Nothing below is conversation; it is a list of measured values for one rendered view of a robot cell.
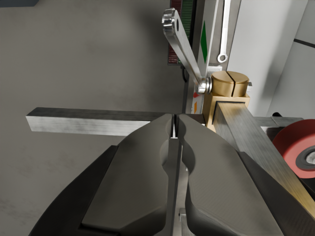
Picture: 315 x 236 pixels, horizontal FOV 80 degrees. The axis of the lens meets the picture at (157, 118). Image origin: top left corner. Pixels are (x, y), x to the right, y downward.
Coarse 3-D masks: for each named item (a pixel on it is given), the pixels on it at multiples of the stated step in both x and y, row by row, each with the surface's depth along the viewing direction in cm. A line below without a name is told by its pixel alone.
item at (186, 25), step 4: (184, 0) 34; (188, 0) 34; (192, 0) 34; (184, 4) 34; (188, 4) 34; (192, 4) 34; (184, 8) 34; (188, 8) 34; (184, 12) 35; (188, 12) 35; (184, 16) 35; (188, 16) 35; (184, 20) 35; (188, 20) 35; (184, 24) 36; (188, 24) 36; (184, 28) 36; (188, 28) 36; (188, 32) 36; (188, 36) 37; (188, 40) 37
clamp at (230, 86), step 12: (216, 72) 27; (228, 72) 27; (216, 84) 25; (228, 84) 24; (240, 84) 24; (204, 96) 30; (216, 96) 25; (228, 96) 25; (240, 96) 25; (204, 108) 29; (204, 120) 29
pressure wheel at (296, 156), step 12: (300, 120) 25; (312, 120) 25; (288, 132) 25; (300, 132) 24; (312, 132) 23; (276, 144) 26; (288, 144) 24; (300, 144) 23; (312, 144) 23; (288, 156) 25; (300, 156) 25; (312, 156) 24; (300, 168) 26; (312, 168) 26
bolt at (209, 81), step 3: (207, 78) 26; (210, 78) 26; (207, 81) 26; (210, 81) 25; (195, 84) 27; (207, 84) 26; (210, 84) 25; (195, 87) 27; (207, 87) 26; (210, 87) 26; (195, 90) 27; (207, 90) 26; (210, 90) 26; (195, 93) 36; (207, 93) 27; (195, 96) 36
